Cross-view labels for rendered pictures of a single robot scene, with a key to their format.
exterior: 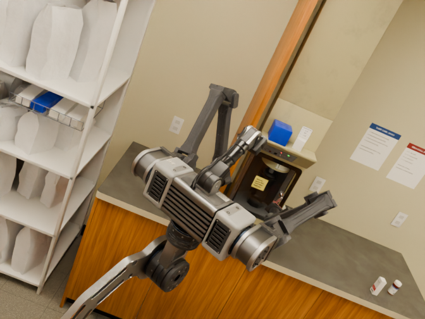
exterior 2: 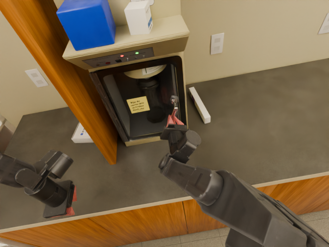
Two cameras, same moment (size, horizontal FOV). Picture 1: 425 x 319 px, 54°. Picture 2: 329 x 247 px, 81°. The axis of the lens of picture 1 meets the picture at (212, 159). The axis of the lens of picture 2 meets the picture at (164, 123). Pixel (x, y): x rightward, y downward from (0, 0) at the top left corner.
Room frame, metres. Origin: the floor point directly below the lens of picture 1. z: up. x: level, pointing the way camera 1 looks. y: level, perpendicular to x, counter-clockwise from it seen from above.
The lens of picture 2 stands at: (1.62, -0.45, 1.72)
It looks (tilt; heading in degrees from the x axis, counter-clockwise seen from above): 49 degrees down; 6
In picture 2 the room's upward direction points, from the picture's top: 11 degrees counter-clockwise
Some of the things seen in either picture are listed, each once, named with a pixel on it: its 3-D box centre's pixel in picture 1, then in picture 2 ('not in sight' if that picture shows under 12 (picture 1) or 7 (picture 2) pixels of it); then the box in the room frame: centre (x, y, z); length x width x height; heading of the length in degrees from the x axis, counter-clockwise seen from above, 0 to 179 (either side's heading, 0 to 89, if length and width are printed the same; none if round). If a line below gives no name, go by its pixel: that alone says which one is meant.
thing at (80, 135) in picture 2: not in sight; (90, 131); (2.29, 0.03, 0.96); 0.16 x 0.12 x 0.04; 83
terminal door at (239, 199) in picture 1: (263, 188); (148, 107); (2.18, -0.34, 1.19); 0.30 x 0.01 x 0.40; 94
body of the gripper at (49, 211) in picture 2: not in sight; (54, 195); (1.84, -0.07, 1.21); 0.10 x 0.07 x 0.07; 5
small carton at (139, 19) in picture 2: (299, 143); (139, 18); (2.14, -0.39, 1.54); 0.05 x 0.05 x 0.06; 79
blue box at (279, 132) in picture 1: (279, 132); (89, 21); (2.13, -0.27, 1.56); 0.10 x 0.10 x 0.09; 4
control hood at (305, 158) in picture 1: (284, 152); (130, 51); (2.13, -0.34, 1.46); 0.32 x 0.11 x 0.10; 94
